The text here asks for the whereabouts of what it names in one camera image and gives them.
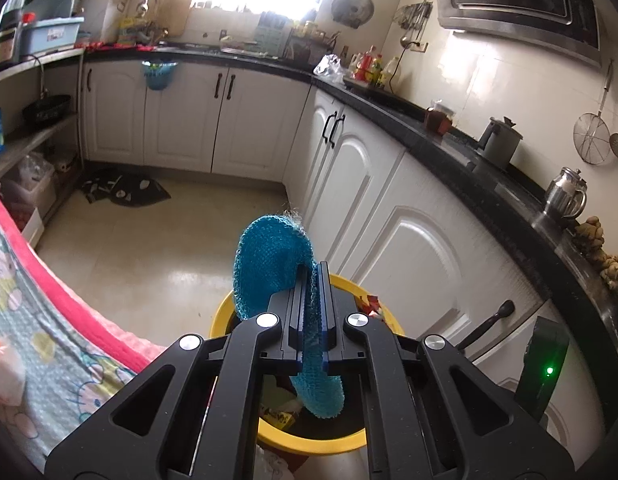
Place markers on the wall socket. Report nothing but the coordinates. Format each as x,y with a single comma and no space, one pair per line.
419,47

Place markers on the red plastic wrapper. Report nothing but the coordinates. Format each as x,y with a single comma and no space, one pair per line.
373,307

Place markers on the dark floor mat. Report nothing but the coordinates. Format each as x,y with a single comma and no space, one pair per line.
129,190

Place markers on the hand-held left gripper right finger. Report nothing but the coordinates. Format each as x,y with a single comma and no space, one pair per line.
325,330

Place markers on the metal shelf rack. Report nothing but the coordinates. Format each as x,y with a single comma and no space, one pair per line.
39,137

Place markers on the black gas stove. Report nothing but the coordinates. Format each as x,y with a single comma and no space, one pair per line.
371,85

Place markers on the blue hanging bin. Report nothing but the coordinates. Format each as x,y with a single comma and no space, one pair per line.
160,77

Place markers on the black spice rack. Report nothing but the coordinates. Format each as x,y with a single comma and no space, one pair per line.
313,45

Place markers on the yellow cleaning pack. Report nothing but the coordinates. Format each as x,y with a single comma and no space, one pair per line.
133,32

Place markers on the steel kettle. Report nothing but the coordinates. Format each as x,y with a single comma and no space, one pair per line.
564,195

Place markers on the red cloth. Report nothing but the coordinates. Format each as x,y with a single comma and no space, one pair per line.
103,46

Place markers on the blue plastic tub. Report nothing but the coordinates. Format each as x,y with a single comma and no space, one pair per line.
51,37

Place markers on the black stone countertop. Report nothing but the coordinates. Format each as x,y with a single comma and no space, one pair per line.
439,145

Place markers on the cartoon printed blanket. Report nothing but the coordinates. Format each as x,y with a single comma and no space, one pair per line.
44,360

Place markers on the clear oil bottle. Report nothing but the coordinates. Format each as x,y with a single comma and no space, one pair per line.
390,75

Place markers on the grey plastic box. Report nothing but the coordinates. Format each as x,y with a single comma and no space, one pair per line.
46,7

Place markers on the yellow snack packet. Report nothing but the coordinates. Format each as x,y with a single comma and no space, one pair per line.
279,416

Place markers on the wall-mounted fan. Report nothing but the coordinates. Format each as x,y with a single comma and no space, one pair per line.
352,8

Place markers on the sink faucet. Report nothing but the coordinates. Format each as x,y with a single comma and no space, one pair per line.
149,2

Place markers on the yellow-rimmed cartoon trash bin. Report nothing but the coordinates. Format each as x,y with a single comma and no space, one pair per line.
309,443

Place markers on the red sauce bottle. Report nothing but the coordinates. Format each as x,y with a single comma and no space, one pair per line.
363,66

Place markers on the black wok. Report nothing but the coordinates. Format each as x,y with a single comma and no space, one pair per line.
48,110

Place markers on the red-capped bottle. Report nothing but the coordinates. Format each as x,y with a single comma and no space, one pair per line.
27,19

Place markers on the clear plastic storage box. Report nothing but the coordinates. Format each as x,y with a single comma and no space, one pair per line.
31,187

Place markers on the grey kettle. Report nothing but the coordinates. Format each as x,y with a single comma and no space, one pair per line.
499,142

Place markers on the blue drawer organiser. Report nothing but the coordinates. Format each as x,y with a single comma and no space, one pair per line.
270,32

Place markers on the crumpled clear plastic bag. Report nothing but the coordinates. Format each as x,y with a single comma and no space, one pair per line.
329,66

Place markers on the wooden cutting board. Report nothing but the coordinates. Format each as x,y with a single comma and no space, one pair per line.
173,7

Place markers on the teal knitted dishcloth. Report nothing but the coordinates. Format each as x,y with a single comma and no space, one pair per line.
269,260

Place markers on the yellow sauce bottle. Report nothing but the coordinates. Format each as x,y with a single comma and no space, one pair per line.
375,65

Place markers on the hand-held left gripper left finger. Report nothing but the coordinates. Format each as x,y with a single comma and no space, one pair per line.
304,330

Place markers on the glass jar dark contents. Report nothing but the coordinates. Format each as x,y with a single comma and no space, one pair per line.
438,120

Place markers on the hanging kitchen utensils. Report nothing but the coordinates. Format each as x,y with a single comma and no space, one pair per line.
414,17

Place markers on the ginger roots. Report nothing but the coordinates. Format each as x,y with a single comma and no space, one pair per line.
596,240

